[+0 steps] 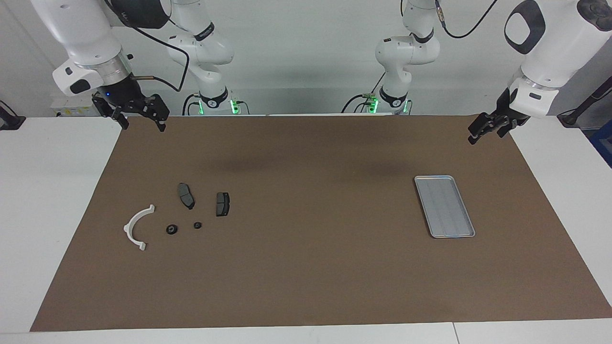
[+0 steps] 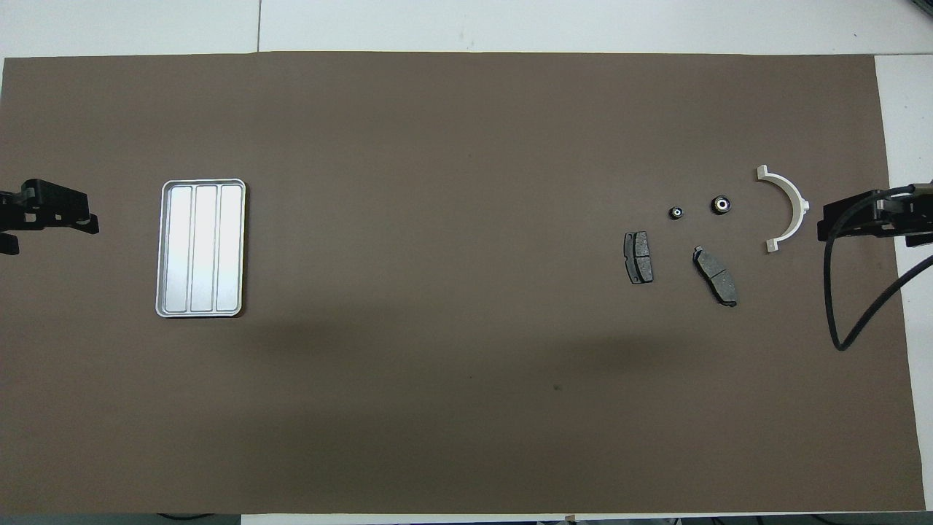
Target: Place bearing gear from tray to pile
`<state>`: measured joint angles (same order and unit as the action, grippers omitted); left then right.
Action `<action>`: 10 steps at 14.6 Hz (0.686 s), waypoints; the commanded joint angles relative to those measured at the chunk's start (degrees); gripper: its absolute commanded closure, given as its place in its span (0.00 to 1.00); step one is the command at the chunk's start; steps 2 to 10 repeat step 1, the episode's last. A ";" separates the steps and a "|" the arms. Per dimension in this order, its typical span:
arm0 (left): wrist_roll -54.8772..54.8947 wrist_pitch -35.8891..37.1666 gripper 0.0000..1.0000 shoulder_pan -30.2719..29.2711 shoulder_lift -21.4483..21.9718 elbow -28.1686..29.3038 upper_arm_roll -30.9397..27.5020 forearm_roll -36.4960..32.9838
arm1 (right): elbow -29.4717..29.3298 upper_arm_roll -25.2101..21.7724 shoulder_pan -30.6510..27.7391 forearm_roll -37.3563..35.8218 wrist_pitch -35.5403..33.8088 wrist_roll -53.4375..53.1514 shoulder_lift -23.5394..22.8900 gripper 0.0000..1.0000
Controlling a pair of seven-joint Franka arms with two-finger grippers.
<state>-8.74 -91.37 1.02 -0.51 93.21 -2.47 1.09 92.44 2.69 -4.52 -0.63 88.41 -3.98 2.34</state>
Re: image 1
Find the blue box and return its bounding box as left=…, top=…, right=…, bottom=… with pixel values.
left=587, top=125, right=612, bottom=168

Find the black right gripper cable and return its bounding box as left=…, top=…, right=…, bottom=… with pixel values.
left=103, top=0, right=189, bottom=92

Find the silver metal tray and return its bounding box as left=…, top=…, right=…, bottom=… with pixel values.
left=414, top=175, right=476, bottom=239

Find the white power box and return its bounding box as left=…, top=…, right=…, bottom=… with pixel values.
left=50, top=95, right=101, bottom=118

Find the white curved plastic bracket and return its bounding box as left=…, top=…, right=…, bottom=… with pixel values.
left=123, top=204, right=156, bottom=251

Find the black stand with pole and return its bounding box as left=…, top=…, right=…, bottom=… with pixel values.
left=557, top=76, right=612, bottom=127

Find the brown table mat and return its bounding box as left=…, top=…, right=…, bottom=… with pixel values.
left=30, top=115, right=612, bottom=333

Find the curved dark brake pad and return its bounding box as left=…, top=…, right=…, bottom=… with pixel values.
left=177, top=183, right=196, bottom=210

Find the black table clamp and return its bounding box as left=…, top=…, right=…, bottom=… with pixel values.
left=0, top=99, right=25, bottom=130

